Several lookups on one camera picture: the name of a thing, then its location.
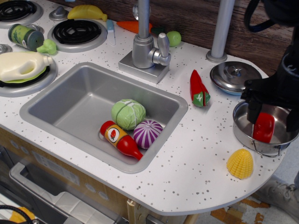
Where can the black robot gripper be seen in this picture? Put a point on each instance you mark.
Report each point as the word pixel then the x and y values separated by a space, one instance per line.
pixel 282 91

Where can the small steel pan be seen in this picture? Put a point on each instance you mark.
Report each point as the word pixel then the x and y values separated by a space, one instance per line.
pixel 280 140

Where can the steel pot lid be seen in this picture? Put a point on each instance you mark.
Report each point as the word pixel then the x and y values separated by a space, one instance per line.
pixel 231 76

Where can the yellow toy corn piece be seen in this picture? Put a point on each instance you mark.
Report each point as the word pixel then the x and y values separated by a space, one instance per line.
pixel 240 164

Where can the red toy chili pepper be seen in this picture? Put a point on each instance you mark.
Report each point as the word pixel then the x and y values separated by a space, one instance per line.
pixel 199 93

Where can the grey vertical pole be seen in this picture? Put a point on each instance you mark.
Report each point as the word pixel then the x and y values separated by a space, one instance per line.
pixel 217 53

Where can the grey shoe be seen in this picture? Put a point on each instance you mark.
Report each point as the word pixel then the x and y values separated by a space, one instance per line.
pixel 280 194

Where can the green toy lime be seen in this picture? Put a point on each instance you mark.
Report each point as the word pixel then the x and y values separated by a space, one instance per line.
pixel 174 38

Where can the purple toy onion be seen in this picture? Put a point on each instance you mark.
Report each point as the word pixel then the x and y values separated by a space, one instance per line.
pixel 146 133

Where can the silver toy faucet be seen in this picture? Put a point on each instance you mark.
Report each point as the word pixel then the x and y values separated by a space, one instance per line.
pixel 145 60

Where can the grey toy sink basin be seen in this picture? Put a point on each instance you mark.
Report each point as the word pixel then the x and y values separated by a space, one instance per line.
pixel 75 106

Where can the green toy cabbage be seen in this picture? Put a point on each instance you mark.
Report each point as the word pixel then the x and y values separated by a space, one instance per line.
pixel 128 113

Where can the red toy ketchup bottle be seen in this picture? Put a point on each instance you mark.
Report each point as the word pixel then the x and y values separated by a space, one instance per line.
pixel 122 141

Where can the orange toy carrot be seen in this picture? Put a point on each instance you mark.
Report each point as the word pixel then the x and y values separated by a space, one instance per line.
pixel 133 26

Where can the blue white toy knife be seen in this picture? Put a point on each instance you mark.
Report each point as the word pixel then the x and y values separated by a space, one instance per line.
pixel 110 32

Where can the black coil burner centre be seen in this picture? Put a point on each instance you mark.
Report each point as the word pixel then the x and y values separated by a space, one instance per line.
pixel 77 35

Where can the black coil burner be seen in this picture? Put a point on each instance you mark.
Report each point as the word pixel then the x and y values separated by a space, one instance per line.
pixel 22 12
pixel 77 35

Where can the yellow toy banana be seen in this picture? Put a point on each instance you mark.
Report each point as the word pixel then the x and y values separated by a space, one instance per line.
pixel 87 12

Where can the green toy broccoli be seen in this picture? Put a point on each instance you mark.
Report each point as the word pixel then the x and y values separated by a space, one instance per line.
pixel 49 47

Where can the silver stove knob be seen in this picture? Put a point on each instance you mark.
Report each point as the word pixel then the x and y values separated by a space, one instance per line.
pixel 59 14

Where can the grey burner under jug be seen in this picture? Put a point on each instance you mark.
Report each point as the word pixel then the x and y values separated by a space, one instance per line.
pixel 42 82

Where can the toy oven door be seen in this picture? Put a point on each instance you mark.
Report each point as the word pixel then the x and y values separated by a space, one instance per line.
pixel 48 198

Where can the green toy spice can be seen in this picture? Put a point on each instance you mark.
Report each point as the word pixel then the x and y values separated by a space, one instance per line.
pixel 25 37

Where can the white toy milk jug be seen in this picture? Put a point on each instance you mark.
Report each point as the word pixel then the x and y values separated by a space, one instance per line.
pixel 22 65

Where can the silver stove knob left edge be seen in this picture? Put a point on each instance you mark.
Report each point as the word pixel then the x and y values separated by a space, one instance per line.
pixel 4 48

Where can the yellow object bottom left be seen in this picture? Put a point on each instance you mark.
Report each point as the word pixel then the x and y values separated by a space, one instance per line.
pixel 18 218

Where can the black coil burner top left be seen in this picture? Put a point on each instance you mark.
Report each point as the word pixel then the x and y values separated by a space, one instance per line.
pixel 22 12

